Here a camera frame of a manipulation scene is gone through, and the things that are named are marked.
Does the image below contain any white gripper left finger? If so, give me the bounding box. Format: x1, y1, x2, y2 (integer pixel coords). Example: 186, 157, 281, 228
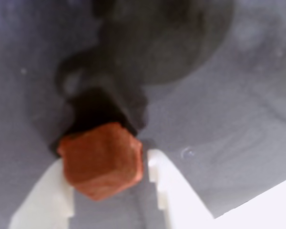
9, 158, 75, 229

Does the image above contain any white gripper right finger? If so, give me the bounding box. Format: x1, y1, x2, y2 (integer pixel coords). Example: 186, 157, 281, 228
147, 148, 220, 229

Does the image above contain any small red cube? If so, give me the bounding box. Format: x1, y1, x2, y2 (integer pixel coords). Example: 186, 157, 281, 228
57, 122, 144, 202

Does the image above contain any black rubber mat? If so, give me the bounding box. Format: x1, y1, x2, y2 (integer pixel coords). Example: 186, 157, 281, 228
0, 0, 286, 229

